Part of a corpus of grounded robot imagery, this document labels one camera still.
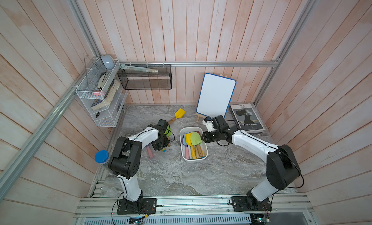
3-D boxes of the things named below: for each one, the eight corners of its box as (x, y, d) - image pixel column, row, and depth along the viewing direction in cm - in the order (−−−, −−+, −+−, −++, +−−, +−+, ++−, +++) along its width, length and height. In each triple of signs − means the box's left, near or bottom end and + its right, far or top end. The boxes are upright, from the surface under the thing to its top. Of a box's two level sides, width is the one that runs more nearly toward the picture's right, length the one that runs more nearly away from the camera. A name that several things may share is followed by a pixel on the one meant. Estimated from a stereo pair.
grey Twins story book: (242, 134, 103) (243, 131, 100) (229, 107, 120) (231, 104, 117) (264, 132, 104) (266, 129, 101) (249, 105, 121) (250, 102, 119)
